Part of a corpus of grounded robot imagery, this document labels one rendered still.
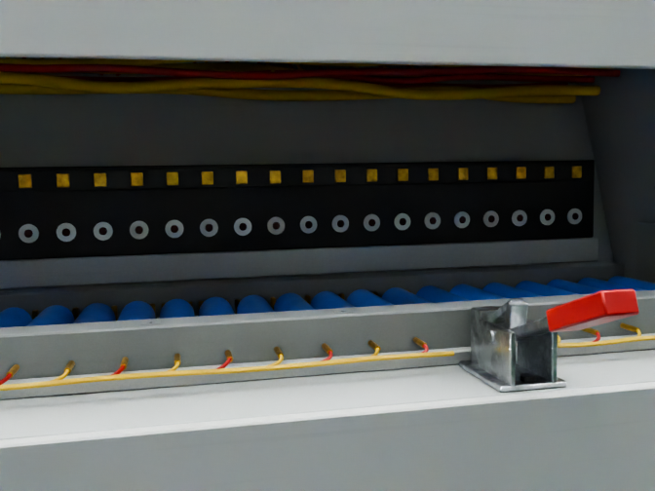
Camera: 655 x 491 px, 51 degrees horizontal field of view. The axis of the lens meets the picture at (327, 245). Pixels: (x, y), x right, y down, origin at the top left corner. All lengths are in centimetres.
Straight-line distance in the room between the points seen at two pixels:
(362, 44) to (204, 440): 17
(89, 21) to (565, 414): 24
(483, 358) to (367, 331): 5
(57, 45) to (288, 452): 18
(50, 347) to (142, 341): 4
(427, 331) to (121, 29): 18
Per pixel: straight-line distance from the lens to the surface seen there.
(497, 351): 28
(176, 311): 34
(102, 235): 43
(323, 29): 31
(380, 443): 26
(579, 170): 50
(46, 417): 27
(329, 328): 30
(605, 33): 36
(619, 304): 23
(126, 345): 29
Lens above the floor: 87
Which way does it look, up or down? 14 degrees up
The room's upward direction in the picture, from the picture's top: 5 degrees counter-clockwise
